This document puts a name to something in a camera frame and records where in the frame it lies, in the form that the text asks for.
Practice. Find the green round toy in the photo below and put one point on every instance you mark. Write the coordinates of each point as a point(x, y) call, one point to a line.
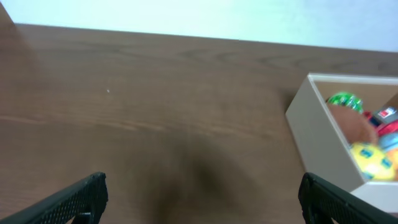
point(346, 99)

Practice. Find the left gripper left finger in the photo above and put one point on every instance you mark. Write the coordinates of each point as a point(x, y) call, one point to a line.
point(82, 202)

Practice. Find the brown plush capybara toy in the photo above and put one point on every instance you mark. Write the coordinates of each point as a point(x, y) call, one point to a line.
point(353, 126)

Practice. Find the yellow ball with blue letters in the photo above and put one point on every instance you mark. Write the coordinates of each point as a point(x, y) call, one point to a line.
point(373, 162)

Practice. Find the red toy fire truck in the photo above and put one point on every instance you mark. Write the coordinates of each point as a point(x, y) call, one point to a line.
point(384, 120)

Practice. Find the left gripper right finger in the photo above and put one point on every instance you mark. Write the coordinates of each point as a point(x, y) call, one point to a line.
point(325, 203)

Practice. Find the white cardboard box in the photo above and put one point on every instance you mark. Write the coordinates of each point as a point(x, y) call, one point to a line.
point(321, 143)

